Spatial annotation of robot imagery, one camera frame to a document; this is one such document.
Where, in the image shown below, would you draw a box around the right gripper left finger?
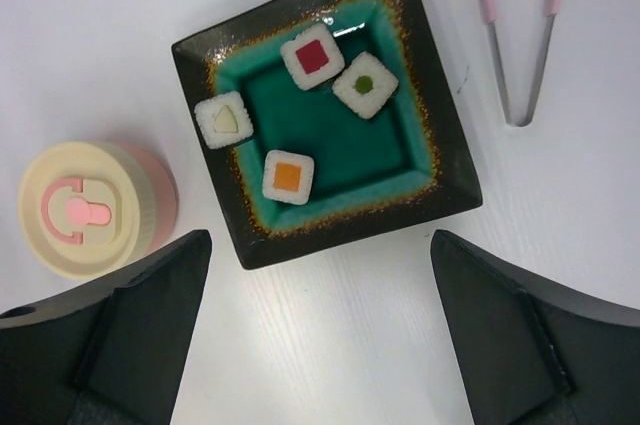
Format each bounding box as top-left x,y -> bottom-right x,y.
1,230 -> 212,424

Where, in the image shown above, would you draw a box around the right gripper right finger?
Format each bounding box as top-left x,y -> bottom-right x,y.
430,230 -> 639,424

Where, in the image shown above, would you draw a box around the cream lid with pink handle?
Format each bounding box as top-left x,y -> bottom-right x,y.
18,141 -> 157,279

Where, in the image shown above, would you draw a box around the pink round lunch box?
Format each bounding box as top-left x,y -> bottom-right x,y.
117,142 -> 178,254

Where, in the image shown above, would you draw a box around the pink handled metal tongs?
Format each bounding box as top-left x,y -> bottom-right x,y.
479,0 -> 562,128

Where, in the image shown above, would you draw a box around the orange centre sushi piece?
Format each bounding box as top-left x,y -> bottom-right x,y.
262,149 -> 315,206

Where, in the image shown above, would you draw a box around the white sushi piece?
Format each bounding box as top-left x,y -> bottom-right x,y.
194,91 -> 254,149

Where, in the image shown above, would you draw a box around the green centre sushi piece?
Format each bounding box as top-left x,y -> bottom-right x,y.
332,52 -> 399,120

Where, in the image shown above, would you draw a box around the red centre sushi piece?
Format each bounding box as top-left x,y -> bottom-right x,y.
280,23 -> 345,91

